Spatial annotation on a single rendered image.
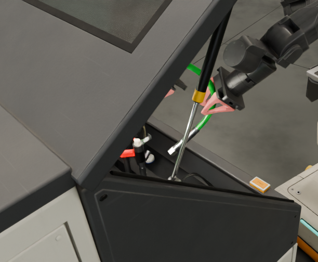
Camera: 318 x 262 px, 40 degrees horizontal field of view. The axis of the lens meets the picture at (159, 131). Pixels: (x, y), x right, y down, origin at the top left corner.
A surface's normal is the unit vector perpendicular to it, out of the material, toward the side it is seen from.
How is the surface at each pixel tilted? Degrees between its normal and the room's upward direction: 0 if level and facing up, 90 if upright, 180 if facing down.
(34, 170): 0
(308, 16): 32
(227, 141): 0
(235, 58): 50
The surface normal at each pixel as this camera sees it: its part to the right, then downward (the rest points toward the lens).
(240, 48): -0.71, -0.18
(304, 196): -0.11, -0.78
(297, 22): -0.47, -0.40
